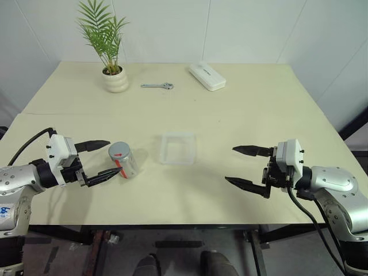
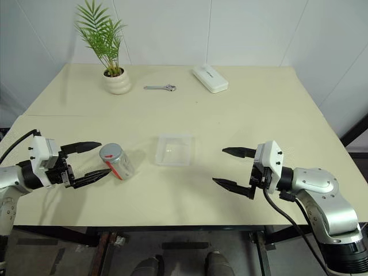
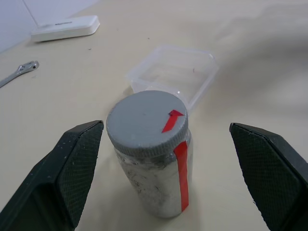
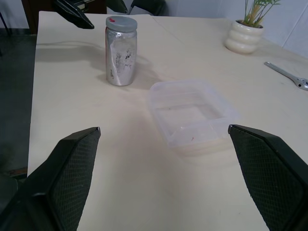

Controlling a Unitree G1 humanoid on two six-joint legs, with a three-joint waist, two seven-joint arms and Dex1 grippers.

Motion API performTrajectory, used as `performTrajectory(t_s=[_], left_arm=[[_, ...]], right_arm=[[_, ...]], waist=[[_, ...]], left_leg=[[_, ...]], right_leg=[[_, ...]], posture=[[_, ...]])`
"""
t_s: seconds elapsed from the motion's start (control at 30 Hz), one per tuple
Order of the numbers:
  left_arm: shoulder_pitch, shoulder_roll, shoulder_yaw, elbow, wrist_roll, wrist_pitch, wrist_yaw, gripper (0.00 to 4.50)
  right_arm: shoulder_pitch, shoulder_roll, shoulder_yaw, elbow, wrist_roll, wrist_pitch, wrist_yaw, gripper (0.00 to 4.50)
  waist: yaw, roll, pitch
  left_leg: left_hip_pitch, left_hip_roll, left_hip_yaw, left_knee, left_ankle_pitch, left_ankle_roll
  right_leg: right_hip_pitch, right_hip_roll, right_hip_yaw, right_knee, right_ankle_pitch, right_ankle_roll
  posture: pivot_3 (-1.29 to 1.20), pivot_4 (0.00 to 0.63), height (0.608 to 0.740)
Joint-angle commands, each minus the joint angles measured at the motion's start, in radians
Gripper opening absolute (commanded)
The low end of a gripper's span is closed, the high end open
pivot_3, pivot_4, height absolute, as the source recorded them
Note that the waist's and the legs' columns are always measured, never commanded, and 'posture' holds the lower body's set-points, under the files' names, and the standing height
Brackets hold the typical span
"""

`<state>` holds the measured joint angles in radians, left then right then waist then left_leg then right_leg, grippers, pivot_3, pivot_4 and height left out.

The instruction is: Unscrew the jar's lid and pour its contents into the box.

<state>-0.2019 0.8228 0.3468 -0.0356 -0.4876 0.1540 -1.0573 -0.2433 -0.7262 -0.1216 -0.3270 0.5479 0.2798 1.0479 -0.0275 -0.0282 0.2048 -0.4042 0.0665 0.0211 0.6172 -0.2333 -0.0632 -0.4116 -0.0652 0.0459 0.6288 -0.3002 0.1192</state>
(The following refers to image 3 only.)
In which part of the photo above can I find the grey-lidded jar with red tape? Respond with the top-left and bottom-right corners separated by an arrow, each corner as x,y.
113,128 -> 193,219

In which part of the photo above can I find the white rectangular box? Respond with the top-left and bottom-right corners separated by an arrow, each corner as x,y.
30,15 -> 101,43

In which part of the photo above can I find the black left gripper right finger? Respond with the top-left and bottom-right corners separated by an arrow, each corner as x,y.
229,122 -> 308,231

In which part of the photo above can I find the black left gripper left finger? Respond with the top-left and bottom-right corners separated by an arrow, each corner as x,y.
0,120 -> 104,231

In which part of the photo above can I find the grey plastic jar lid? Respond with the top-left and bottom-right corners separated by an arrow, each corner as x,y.
106,90 -> 189,158

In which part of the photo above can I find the silver metal wrench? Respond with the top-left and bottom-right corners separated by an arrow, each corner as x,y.
0,60 -> 39,89

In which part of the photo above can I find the clear plastic square container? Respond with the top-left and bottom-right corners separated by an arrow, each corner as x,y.
125,44 -> 219,114

